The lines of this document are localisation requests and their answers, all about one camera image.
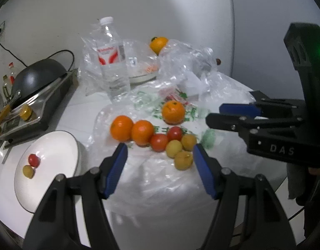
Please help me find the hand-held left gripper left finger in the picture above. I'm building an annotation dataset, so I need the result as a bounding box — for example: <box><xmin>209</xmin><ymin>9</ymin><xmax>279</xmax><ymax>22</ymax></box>
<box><xmin>23</xmin><ymin>143</ymin><xmax>128</xmax><ymax>250</ymax></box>

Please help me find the black stove power cable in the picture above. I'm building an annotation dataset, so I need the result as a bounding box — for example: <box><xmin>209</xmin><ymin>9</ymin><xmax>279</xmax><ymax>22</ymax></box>
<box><xmin>0</xmin><ymin>29</ymin><xmax>75</xmax><ymax>71</ymax></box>

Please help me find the gold stove knob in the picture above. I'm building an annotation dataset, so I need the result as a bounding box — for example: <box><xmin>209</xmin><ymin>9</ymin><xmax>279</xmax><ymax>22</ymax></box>
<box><xmin>20</xmin><ymin>106</ymin><xmax>33</xmax><ymax>121</ymax></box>

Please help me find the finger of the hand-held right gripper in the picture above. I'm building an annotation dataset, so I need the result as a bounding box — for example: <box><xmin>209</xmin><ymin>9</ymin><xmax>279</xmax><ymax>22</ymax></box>
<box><xmin>219</xmin><ymin>91</ymin><xmax>306</xmax><ymax>118</ymax></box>
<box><xmin>205</xmin><ymin>113</ymin><xmax>306</xmax><ymax>136</ymax></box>

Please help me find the green printed plastic bag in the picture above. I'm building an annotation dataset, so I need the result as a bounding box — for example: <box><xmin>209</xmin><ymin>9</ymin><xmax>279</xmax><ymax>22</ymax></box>
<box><xmin>93</xmin><ymin>83</ymin><xmax>257</xmax><ymax>214</ymax></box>

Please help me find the cooking oil bottle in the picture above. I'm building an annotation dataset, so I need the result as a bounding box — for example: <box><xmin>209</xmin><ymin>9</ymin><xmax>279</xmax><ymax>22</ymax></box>
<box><xmin>2</xmin><ymin>75</ymin><xmax>12</xmax><ymax>99</ymax></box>

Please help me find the steel portable stove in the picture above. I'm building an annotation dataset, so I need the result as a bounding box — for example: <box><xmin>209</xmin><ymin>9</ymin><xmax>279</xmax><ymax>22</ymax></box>
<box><xmin>0</xmin><ymin>69</ymin><xmax>78</xmax><ymax>146</ymax></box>

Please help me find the clear plastic water bottle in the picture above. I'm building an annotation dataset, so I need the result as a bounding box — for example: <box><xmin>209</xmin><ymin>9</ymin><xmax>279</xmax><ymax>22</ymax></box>
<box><xmin>97</xmin><ymin>17</ymin><xmax>131</xmax><ymax>102</ymax></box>

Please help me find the black wok with wooden handle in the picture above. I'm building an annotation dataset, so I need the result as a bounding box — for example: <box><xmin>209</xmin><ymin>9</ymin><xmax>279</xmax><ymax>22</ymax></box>
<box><xmin>0</xmin><ymin>59</ymin><xmax>68</xmax><ymax>136</ymax></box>

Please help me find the crumpled clear plastic bag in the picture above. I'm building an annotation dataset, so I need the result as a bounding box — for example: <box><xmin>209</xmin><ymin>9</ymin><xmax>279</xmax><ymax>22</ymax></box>
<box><xmin>159</xmin><ymin>39</ymin><xmax>220</xmax><ymax>97</ymax></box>

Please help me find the white bowl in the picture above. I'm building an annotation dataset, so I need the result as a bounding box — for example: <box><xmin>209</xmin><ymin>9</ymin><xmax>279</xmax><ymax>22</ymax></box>
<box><xmin>127</xmin><ymin>68</ymin><xmax>159</xmax><ymax>84</ymax></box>

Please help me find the white plate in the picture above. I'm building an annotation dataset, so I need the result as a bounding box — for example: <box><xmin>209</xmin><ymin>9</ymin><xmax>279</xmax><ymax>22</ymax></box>
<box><xmin>14</xmin><ymin>131</ymin><xmax>81</xmax><ymax>213</ymax></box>

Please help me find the small yellow fruit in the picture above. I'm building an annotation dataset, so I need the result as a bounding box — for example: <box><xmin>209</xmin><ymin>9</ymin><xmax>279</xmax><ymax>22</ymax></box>
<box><xmin>165</xmin><ymin>140</ymin><xmax>183</xmax><ymax>158</ymax></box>
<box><xmin>174</xmin><ymin>151</ymin><xmax>194</xmax><ymax>171</ymax></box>
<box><xmin>181</xmin><ymin>134</ymin><xmax>197</xmax><ymax>151</ymax></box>
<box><xmin>23</xmin><ymin>165</ymin><xmax>35</xmax><ymax>179</ymax></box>

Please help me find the orange with green stem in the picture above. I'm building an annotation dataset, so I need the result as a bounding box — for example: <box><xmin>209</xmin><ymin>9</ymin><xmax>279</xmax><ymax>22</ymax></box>
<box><xmin>150</xmin><ymin>37</ymin><xmax>169</xmax><ymax>56</ymax></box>

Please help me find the red cherry tomato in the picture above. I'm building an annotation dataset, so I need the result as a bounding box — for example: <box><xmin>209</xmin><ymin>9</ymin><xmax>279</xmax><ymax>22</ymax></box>
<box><xmin>167</xmin><ymin>126</ymin><xmax>183</xmax><ymax>141</ymax></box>
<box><xmin>150</xmin><ymin>134</ymin><xmax>169</xmax><ymax>152</ymax></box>
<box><xmin>28</xmin><ymin>154</ymin><xmax>40</xmax><ymax>168</ymax></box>

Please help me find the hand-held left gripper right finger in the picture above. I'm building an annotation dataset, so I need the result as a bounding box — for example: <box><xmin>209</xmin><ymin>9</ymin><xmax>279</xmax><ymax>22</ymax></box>
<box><xmin>193</xmin><ymin>144</ymin><xmax>297</xmax><ymax>250</ymax></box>

